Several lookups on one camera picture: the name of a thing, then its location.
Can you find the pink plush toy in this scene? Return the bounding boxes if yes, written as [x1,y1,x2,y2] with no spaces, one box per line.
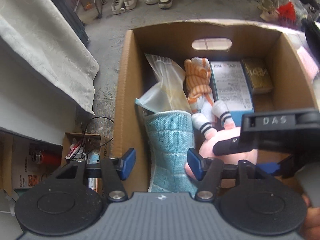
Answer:
[191,100,258,164]

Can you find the light blue towel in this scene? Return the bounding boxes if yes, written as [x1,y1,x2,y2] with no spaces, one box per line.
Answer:
[144,111,197,196]

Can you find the light blue box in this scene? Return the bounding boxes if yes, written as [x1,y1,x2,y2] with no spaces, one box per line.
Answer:
[210,61,254,126]

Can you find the clear bag of yellow contents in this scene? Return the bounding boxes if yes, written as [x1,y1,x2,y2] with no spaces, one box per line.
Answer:
[135,54,191,113]

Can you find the pink scrubbing sponge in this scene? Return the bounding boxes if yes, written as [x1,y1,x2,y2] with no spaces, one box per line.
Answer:
[297,46,319,83]

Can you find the right hand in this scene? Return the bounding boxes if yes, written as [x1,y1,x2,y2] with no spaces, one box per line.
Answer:
[300,194,320,240]

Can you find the small cardboard box of items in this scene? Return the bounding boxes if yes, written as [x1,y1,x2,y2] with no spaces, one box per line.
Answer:
[61,131,112,193]

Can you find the red canister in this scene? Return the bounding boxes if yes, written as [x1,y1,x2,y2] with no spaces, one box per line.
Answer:
[31,151,61,166]

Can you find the brown cardboard box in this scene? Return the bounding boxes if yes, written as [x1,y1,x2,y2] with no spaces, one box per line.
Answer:
[112,19,319,193]

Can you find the black exercise bike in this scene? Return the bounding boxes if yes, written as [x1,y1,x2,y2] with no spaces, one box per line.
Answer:
[299,0,319,61]

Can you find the large printed cardboard box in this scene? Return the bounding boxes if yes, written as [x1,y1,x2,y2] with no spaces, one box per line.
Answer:
[1,132,62,199]

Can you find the white curtain cloth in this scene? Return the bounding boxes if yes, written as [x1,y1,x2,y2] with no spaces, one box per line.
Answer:
[0,0,100,116]

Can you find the white shoe left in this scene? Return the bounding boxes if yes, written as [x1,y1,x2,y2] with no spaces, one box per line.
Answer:
[111,0,126,15]

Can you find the white shoe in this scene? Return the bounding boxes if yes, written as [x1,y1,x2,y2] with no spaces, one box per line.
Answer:
[123,0,138,10]
[111,0,126,15]

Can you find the white shoe right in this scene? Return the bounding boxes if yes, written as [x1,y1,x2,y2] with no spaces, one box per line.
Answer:
[123,0,138,10]

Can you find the black suitcase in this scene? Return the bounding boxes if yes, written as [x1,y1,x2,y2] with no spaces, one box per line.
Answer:
[52,0,89,46]

